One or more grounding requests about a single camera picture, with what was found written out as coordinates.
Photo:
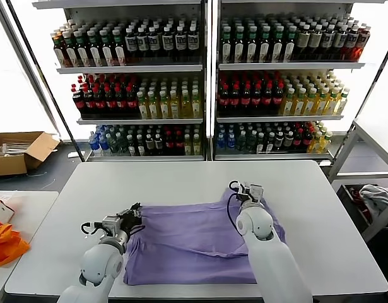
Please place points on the small pale yellow drink bottle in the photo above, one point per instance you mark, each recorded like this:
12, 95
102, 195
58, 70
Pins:
197, 144
187, 144

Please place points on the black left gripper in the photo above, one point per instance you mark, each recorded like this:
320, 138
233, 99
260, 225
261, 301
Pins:
127, 222

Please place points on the small white flat object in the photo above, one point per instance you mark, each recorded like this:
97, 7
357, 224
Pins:
75, 154

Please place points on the grey metal frame rack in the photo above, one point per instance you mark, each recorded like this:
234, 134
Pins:
341, 155

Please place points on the dark tea bottle white label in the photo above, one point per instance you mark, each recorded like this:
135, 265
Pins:
120, 50
108, 51
276, 48
70, 52
226, 48
238, 48
263, 48
288, 48
95, 51
251, 48
83, 52

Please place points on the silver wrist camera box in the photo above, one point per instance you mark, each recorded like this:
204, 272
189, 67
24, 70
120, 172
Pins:
256, 193
111, 225

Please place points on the red cloth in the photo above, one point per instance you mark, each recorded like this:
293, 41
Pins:
365, 213

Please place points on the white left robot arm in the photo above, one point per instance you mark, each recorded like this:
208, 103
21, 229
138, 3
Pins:
99, 265

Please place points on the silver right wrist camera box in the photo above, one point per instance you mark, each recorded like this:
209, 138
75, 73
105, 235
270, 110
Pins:
256, 193

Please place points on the small cola bottle red cap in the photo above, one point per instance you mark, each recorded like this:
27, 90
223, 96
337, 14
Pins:
178, 143
169, 143
306, 138
297, 138

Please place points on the black storage bin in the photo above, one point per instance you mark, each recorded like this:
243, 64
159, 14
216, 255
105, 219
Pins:
354, 204

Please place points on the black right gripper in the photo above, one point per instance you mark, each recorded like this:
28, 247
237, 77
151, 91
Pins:
243, 193

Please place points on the grey metal beam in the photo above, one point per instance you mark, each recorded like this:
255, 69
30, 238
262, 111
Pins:
25, 65

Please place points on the grey metal drinks shelf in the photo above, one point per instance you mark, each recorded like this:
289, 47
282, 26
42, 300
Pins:
133, 68
275, 66

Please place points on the small yellow juice bottle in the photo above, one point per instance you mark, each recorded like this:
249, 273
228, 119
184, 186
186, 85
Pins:
314, 143
325, 141

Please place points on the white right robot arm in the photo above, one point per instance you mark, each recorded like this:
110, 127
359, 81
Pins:
269, 246

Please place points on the clear green water bottle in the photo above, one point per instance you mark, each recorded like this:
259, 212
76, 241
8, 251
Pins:
241, 141
114, 144
251, 141
122, 143

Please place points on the open cardboard box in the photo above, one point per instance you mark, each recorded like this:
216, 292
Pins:
7, 164

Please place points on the red drink bottle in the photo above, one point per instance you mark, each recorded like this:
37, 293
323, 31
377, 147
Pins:
350, 40
361, 40

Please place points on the grey white crumpled cloth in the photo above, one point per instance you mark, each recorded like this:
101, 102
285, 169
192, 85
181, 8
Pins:
375, 198

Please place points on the black metal pole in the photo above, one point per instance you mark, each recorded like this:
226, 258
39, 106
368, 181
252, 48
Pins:
38, 62

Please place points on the purple t-shirt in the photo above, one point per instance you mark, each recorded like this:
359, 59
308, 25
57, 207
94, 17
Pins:
181, 240

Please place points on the small dark bottle white label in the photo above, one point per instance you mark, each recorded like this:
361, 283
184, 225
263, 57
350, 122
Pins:
131, 146
269, 143
260, 143
140, 146

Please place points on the yellow juice bottle green band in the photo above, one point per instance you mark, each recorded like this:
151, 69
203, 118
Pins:
286, 107
340, 104
196, 106
143, 109
186, 107
308, 107
153, 108
174, 107
297, 107
164, 108
320, 106
331, 106

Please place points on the small white orange box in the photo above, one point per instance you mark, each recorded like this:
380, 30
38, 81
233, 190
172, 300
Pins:
4, 212

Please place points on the blue drink bottle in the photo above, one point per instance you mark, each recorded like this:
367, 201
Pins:
93, 143
221, 141
104, 143
231, 141

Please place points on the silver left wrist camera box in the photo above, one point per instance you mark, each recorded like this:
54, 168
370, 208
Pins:
111, 225

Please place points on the small dark bottle beige label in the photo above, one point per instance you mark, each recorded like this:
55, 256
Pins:
149, 143
158, 143
287, 139
278, 139

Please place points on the orange cloth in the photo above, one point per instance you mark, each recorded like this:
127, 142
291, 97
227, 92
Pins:
4, 248

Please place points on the dark bottle blue-white label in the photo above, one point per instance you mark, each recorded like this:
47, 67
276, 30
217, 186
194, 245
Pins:
168, 41
131, 43
142, 42
180, 41
326, 39
338, 39
154, 42
192, 40

